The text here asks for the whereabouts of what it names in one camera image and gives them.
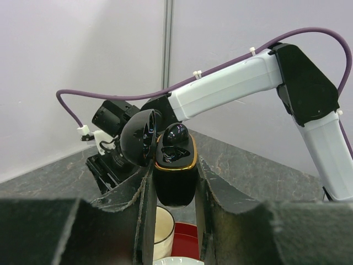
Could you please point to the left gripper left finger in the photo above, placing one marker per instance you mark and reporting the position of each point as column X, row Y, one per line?
column 116, row 228

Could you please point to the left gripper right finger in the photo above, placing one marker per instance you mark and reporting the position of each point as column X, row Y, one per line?
column 234, row 228

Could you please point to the beige mug black handle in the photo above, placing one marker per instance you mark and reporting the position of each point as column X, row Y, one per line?
column 163, row 233

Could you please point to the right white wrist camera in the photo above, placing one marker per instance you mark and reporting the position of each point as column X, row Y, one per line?
column 103, row 141

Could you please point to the red round tray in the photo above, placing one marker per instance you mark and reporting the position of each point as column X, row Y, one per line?
column 185, row 242

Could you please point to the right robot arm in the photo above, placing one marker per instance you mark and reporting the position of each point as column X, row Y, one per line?
column 306, row 93

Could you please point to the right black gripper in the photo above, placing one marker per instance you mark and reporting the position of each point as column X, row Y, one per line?
column 110, row 170

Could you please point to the black earbud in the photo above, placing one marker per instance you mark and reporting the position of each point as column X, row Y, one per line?
column 175, row 134

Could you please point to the black earbud charging case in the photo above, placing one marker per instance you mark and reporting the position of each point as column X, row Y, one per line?
column 174, row 167

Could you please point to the white paper plate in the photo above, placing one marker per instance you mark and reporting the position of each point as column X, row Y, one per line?
column 177, row 261

